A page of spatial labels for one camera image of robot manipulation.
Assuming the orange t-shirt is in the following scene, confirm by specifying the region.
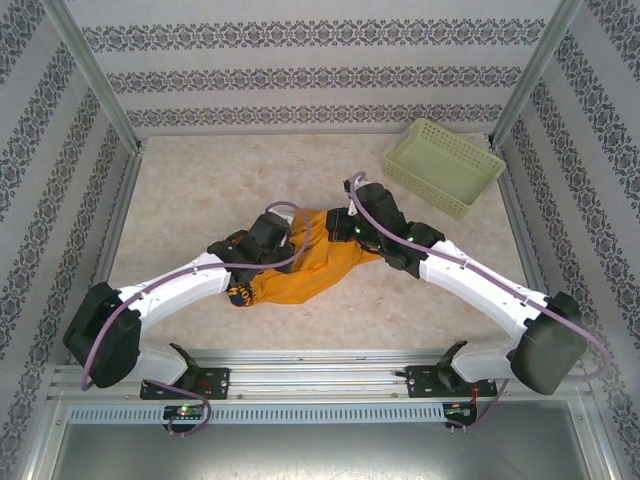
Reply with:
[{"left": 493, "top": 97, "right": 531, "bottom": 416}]
[{"left": 227, "top": 207, "right": 386, "bottom": 311}]

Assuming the pale green plastic basket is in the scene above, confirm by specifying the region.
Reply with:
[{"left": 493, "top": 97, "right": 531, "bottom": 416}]
[{"left": 382, "top": 117, "right": 506, "bottom": 221}]

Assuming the steel bottom panel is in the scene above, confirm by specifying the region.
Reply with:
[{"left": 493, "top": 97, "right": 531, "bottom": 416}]
[{"left": 29, "top": 399, "right": 621, "bottom": 480}]

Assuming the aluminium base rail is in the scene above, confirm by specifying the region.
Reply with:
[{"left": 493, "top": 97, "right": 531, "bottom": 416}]
[{"left": 47, "top": 349, "right": 591, "bottom": 401}]

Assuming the short purple base cable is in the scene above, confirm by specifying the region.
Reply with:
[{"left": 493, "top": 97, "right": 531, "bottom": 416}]
[
  {"left": 447, "top": 379, "right": 511, "bottom": 434},
  {"left": 167, "top": 382, "right": 214, "bottom": 439}
]

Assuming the slotted grey cable duct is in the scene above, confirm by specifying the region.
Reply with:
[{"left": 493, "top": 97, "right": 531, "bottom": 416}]
[{"left": 67, "top": 402, "right": 446, "bottom": 425}]

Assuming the aluminium frame post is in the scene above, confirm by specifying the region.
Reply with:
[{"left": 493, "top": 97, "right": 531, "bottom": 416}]
[
  {"left": 489, "top": 0, "right": 584, "bottom": 146},
  {"left": 42, "top": 0, "right": 141, "bottom": 154}
]

